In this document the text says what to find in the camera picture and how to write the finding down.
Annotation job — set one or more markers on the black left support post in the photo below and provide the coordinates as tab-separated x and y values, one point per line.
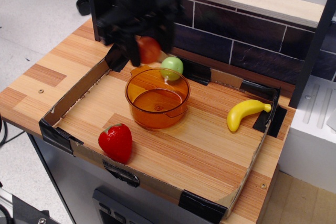
94	3

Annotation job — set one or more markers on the cardboard fence with black tape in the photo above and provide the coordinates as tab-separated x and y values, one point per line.
196	171

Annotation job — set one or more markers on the white metal side shelf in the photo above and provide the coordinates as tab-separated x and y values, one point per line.
316	106

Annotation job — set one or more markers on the yellow toy banana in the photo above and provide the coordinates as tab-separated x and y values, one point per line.
244	109

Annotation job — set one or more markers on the black metal bracket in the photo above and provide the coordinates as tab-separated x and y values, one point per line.
15	210

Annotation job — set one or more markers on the red toy strawberry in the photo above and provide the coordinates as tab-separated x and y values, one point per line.
116	142

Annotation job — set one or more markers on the green toy pear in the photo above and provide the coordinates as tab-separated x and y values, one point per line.
172	68

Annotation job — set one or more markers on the black right support post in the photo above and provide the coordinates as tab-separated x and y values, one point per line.
313	52

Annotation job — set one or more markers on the dark brick-pattern backsplash panel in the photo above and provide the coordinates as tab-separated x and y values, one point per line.
265	45

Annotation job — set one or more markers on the black support post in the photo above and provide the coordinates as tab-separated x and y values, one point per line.
94	3
313	52

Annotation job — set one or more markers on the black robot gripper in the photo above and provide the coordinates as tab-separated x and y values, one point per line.
128	18

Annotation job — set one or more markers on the black caster wheel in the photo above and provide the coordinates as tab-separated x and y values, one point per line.
83	7

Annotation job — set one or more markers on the orange toy carrot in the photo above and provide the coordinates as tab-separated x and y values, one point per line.
149	49

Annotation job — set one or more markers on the transparent orange plastic pot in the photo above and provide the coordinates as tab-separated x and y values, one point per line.
157	97

